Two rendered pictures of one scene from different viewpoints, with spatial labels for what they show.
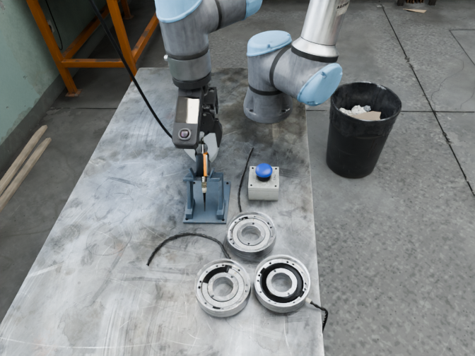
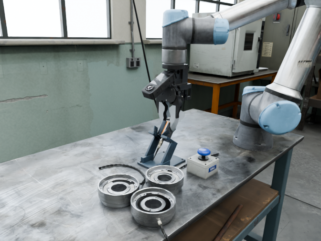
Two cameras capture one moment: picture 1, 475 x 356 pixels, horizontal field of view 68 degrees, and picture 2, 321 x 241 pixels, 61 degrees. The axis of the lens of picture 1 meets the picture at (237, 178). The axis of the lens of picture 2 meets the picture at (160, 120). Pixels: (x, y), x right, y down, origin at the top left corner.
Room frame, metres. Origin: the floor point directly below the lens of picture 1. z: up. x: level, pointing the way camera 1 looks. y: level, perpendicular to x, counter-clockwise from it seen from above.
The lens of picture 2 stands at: (-0.13, -0.39, 1.20)
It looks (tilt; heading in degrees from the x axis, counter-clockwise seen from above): 18 degrees down; 36
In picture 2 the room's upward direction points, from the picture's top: 1 degrees clockwise
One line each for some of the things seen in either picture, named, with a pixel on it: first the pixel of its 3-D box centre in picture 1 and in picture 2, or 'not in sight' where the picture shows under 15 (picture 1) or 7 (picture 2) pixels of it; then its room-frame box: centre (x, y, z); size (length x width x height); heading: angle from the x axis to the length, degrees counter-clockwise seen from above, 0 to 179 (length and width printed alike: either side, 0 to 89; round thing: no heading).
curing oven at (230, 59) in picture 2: not in sight; (228, 45); (2.85, 0.83, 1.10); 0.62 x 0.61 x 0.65; 172
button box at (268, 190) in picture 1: (264, 181); (204, 164); (0.57, -0.06, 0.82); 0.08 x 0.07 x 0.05; 172
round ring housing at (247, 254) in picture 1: (251, 235); (164, 180); (0.42, -0.02, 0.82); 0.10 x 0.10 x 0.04
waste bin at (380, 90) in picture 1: (357, 133); not in sight; (1.42, -0.66, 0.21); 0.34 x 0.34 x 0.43
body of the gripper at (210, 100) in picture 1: (196, 98); (174, 82); (0.59, 0.07, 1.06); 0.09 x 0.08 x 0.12; 173
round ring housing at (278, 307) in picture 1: (281, 284); (153, 206); (0.31, -0.07, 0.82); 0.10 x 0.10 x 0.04
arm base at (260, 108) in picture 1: (268, 95); (253, 131); (0.90, -0.11, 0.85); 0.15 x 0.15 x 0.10
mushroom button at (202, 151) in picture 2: (264, 175); (203, 157); (0.57, -0.06, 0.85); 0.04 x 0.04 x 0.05
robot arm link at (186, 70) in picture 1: (187, 62); (173, 57); (0.58, 0.07, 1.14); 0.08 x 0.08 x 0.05
